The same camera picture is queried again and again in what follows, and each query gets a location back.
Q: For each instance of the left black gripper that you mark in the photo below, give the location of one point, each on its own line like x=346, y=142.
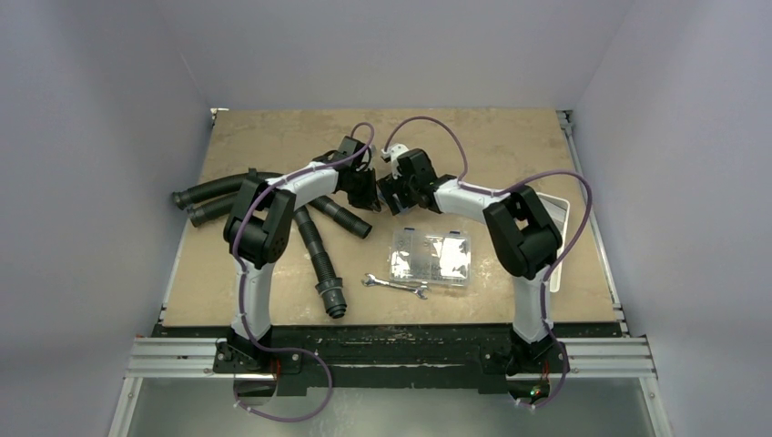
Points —
x=369, y=200

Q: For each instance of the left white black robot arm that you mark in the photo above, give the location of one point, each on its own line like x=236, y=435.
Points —
x=258, y=229

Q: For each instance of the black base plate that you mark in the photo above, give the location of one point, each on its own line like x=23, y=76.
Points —
x=488, y=358

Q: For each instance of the white plastic tray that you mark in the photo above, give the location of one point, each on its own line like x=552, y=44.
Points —
x=558, y=210

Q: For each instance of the aluminium frame rail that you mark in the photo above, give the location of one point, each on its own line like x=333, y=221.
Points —
x=609, y=356

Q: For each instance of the black corrugated hose short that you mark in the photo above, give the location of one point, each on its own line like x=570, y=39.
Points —
x=342, y=216

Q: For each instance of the clear plastic screw box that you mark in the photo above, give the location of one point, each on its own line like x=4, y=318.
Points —
x=435, y=258

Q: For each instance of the silver open-end wrench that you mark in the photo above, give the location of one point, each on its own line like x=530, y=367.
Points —
x=417, y=289

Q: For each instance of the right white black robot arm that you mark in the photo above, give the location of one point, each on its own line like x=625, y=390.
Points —
x=525, y=238

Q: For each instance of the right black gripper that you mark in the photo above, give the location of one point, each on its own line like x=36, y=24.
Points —
x=397, y=192

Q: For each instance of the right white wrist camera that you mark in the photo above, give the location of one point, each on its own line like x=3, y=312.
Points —
x=391, y=156

